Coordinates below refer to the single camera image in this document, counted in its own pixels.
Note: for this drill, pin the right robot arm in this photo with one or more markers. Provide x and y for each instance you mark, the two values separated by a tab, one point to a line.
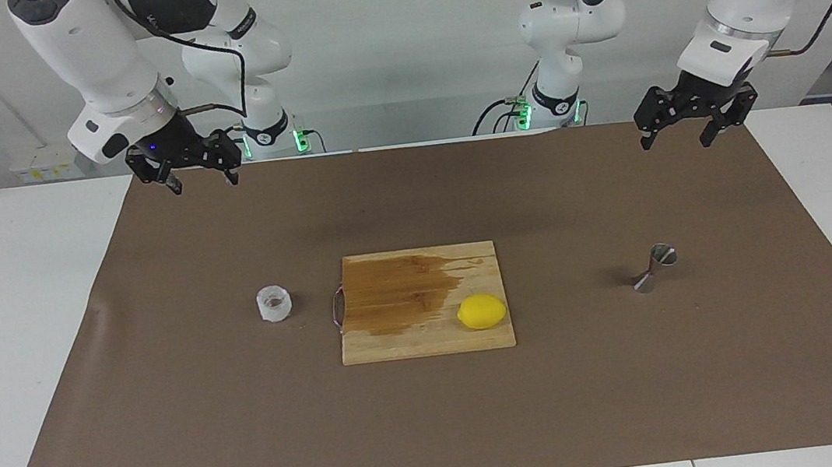
91	59

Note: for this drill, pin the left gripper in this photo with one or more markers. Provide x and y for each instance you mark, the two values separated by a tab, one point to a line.
713	90

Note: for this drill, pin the silver metal jigger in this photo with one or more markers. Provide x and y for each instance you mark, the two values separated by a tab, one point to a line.
653	269

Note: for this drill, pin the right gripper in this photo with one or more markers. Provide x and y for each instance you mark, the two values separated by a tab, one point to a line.
171	142

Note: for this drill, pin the yellow lemon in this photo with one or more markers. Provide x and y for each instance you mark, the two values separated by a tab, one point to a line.
482	311

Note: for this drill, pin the wooden cutting board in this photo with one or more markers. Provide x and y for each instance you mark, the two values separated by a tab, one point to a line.
408	297

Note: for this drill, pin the small clear glass cup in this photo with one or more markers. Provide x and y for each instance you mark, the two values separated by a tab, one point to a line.
274	304

